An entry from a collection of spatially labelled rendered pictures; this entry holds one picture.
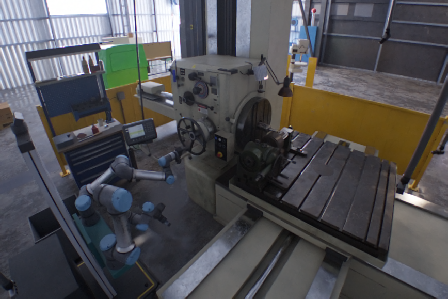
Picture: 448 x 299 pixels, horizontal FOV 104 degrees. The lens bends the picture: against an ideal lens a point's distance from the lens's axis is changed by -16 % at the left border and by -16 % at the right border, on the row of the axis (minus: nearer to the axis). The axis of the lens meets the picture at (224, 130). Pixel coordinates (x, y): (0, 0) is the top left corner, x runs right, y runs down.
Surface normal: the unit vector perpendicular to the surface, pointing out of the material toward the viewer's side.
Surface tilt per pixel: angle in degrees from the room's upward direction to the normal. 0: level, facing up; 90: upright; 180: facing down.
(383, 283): 90
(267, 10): 90
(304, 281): 0
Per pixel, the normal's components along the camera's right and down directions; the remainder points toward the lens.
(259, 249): 0.00, -0.89
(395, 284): -0.64, 0.35
